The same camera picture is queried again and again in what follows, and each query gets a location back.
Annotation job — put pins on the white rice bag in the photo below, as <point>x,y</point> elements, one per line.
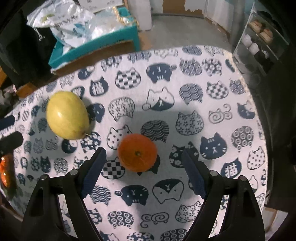
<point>68,22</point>

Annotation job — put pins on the metal shoe rack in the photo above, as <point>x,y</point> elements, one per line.
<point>262,43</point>

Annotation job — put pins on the clear plastic bag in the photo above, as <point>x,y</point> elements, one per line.
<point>109,20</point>

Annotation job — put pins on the white patterned drawer box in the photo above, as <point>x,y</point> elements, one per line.
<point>98,5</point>

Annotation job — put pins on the black hanging coat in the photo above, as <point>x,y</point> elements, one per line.
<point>25,52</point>

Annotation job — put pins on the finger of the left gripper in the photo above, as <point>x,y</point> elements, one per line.
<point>11,142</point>
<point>6,122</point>

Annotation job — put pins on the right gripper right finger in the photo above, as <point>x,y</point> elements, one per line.
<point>230,210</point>

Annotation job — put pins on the teal plastic crate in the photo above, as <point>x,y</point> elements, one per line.
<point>129,33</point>

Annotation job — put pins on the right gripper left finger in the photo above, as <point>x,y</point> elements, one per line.
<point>43,217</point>

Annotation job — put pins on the cat pattern tablecloth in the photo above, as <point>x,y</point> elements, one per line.
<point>189,97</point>

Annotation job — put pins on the small tangerine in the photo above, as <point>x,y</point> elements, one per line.
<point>6,170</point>
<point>137,153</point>

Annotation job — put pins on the wooden drawer box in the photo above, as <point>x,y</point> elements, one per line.
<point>26,90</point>

